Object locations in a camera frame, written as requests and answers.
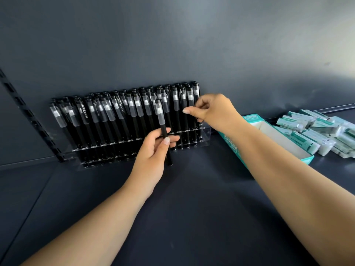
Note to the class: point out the person's left hand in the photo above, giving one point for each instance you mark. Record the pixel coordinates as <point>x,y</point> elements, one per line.
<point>148,166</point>

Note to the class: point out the person's right hand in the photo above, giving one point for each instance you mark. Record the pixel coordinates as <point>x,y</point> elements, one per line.
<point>217,113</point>

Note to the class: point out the person's left middle finger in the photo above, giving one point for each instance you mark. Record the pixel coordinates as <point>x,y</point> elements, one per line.
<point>173,145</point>

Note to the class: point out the person's left thumb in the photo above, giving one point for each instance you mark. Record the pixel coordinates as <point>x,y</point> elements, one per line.
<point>162,149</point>

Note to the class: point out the person's right thumb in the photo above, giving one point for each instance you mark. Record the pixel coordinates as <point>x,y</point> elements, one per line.
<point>192,112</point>

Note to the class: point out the black gel pen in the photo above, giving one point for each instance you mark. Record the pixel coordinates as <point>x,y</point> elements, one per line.
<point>159,113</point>

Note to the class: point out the person's right forearm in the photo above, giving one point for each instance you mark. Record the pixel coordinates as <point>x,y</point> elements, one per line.
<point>291,196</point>

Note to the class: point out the person's left forearm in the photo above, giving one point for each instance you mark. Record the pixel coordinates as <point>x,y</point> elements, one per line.
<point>91,232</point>

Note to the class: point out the clear acrylic pen rack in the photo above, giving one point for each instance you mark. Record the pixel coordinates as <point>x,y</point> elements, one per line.
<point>206,135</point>

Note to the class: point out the row of black pens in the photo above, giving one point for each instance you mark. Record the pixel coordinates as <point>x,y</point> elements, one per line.
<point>94,116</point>

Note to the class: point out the open teal cardboard box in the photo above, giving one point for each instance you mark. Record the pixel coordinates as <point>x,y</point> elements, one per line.
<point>277,135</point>

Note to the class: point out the pile of teal white packets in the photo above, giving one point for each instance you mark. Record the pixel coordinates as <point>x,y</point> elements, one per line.
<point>313,135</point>

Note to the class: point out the black slotted shelf upright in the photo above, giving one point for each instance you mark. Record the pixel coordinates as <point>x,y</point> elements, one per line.
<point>30,116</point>

